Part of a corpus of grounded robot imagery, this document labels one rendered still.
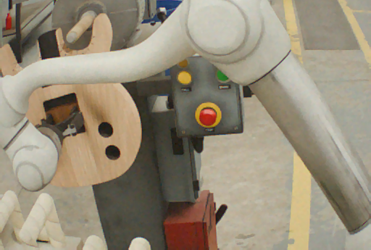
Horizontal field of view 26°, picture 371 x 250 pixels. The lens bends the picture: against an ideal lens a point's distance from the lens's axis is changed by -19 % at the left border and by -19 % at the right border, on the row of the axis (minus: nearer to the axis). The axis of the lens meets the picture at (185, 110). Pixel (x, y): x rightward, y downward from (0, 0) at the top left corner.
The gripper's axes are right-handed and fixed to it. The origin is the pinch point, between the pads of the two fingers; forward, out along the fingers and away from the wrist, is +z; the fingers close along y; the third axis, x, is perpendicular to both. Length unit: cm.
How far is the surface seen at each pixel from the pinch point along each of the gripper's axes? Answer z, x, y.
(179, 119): 17.5, -11.9, 23.7
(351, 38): 509, -117, 99
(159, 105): 43.2, -14.4, 14.8
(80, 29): 0.8, 19.6, 9.8
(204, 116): 14.8, -11.7, 30.1
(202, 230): 33, -50, 18
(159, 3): 322, -29, -27
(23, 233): -87, 5, 13
